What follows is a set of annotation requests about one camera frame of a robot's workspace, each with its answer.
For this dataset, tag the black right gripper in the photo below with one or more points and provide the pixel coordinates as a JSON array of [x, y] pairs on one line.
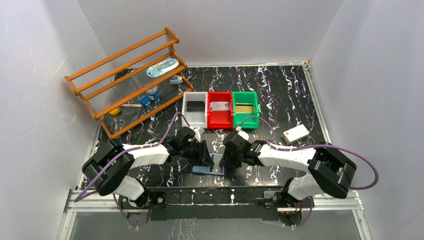
[[227, 160]]

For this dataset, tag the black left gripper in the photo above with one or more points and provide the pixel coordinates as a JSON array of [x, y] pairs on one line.
[[202, 153]]

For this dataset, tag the blue card holder wallet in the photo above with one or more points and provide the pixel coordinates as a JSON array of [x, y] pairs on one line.
[[202, 170]]

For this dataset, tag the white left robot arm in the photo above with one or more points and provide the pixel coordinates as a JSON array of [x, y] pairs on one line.
[[107, 170]]

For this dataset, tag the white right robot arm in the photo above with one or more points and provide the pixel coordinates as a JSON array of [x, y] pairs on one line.
[[328, 170]]

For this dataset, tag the gold credit card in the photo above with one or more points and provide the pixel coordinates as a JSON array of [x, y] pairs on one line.
[[244, 108]]

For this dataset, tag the white VIP card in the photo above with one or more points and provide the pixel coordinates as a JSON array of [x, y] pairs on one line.
[[219, 106]]

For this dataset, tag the red plastic bin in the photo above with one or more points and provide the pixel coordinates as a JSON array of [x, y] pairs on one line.
[[220, 119]]

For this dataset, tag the green plastic bin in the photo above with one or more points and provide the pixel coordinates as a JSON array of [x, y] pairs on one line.
[[245, 98]]

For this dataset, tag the white box with red logo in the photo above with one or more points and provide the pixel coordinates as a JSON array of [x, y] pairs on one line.
[[294, 134]]

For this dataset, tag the white plastic bin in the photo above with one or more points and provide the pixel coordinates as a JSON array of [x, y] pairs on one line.
[[196, 119]]

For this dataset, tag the small blue box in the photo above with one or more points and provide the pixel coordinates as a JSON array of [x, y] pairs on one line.
[[145, 101]]

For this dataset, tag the pale green tape dispenser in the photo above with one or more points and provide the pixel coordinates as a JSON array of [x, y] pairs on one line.
[[176, 80]]

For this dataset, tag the white marker pen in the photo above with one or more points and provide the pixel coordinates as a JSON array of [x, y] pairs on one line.
[[128, 105]]

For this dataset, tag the yellow small block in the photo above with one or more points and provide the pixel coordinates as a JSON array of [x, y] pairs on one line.
[[114, 112]]

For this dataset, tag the orange wooden shelf rack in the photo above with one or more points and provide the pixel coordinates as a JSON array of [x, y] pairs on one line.
[[121, 79]]

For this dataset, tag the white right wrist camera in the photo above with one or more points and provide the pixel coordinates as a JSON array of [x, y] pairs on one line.
[[243, 134]]

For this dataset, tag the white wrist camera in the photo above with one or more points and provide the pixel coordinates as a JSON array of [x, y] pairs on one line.
[[198, 131], [243, 134]]

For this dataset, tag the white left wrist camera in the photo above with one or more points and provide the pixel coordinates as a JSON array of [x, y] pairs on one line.
[[198, 131]]

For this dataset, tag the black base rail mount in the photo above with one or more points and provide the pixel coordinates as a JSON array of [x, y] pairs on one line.
[[241, 202]]

